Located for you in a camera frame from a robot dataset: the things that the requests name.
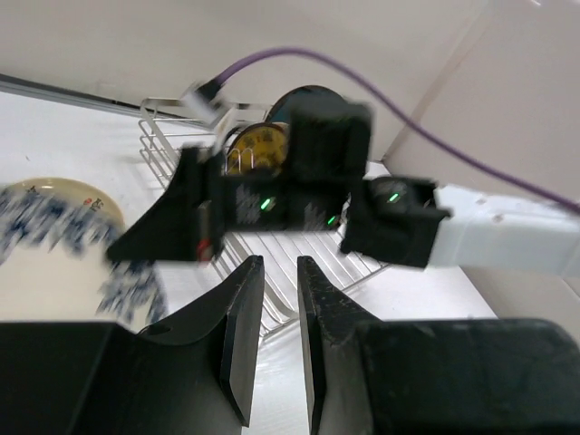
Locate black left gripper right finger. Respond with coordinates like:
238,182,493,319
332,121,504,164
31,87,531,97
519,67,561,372
297,256,579,434

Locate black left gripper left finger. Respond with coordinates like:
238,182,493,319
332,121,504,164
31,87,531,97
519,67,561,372
1,256,265,434

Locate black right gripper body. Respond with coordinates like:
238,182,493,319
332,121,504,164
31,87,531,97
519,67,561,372
208,97,372,234

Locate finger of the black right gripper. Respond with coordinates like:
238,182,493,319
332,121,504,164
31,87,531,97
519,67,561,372
106,147,225,262

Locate dark teal square plate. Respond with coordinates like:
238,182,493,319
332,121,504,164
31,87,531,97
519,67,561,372
265,85,349,124

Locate gold brown patterned plate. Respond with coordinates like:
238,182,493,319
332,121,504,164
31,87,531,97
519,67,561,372
225,122,287,175

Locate blue white floral plate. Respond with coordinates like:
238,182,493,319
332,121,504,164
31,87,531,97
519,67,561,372
1,188,169,332

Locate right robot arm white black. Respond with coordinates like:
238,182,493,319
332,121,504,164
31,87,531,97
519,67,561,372
107,94,579,277

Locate cream plate with red marks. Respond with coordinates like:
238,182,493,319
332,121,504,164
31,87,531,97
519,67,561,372
5,177,125,228

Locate silver wire dish rack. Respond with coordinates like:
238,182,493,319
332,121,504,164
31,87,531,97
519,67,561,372
138,98,387,335

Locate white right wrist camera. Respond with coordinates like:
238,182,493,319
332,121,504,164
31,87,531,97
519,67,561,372
179,79,227,128

